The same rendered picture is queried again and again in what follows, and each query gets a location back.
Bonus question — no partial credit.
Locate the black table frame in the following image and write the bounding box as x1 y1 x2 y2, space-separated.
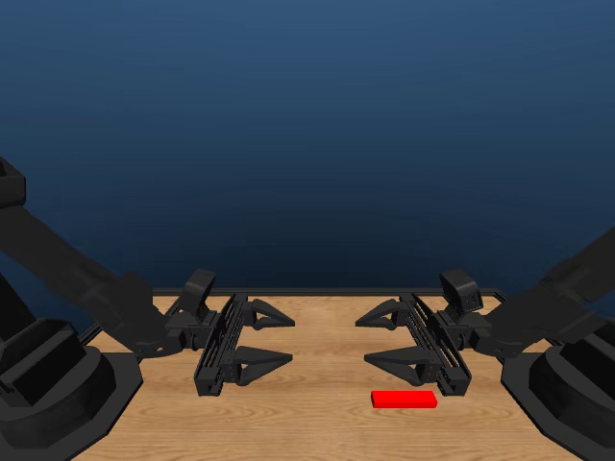
79 287 508 348

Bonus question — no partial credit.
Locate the thin red peg bar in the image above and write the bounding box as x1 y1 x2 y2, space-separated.
370 390 439 410

